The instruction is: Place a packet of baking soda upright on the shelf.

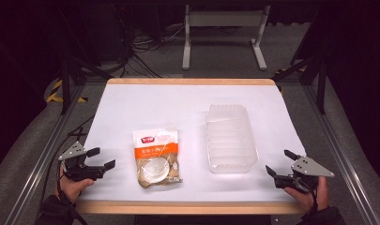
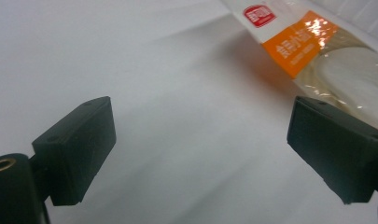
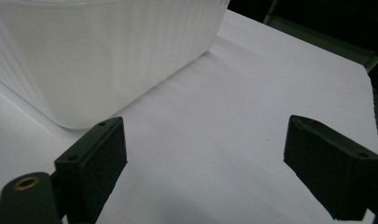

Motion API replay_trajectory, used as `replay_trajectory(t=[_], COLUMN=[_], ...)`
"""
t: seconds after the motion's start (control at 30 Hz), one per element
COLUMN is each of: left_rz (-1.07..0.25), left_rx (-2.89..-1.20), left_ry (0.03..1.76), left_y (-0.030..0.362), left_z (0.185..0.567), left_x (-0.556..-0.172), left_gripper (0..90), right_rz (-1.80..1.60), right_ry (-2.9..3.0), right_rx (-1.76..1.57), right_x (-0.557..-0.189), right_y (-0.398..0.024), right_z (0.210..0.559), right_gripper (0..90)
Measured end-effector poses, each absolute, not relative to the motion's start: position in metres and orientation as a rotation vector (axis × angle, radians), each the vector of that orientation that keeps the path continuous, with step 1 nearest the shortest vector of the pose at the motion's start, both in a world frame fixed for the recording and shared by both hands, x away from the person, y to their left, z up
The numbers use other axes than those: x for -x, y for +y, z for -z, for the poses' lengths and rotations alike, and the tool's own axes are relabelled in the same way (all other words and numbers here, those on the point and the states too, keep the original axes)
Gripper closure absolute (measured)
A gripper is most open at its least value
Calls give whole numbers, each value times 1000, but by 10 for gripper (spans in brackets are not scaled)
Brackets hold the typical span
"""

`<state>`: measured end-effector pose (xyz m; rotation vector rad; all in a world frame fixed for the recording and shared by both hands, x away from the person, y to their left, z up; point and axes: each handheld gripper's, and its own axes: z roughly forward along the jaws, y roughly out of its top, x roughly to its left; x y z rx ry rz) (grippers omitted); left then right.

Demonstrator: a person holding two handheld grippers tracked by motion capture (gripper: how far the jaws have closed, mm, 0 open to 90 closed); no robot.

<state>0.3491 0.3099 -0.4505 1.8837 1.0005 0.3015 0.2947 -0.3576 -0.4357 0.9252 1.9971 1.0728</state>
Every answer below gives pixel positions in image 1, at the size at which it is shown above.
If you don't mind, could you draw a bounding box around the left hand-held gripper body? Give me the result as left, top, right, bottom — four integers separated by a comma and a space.
57, 141, 106, 182

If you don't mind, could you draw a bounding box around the person's left hand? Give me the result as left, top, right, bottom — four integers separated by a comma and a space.
54, 168, 95, 203

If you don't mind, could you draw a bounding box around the white metal stand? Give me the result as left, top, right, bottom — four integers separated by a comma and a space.
181, 4, 272, 71

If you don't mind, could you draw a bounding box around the orange and white food packet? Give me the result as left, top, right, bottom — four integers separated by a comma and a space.
132, 127, 184, 189

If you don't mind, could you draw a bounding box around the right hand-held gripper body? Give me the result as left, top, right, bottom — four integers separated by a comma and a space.
274, 156, 335, 195

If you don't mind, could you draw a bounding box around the black metal stand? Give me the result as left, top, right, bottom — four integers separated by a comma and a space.
54, 6, 114, 116
271, 12, 329, 115

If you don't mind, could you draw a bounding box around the aluminium rail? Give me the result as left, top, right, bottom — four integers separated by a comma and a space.
303, 83, 380, 225
3, 83, 85, 225

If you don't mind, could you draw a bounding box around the person's right hand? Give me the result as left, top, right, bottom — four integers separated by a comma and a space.
283, 175, 330, 215

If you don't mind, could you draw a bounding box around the clear plastic container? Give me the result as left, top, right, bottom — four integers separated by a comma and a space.
205, 103, 260, 174

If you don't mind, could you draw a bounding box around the bundle of cables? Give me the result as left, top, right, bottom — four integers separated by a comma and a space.
99, 6, 191, 79

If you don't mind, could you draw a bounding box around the yellow and black striped tape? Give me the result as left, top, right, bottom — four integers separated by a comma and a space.
45, 79, 88, 104

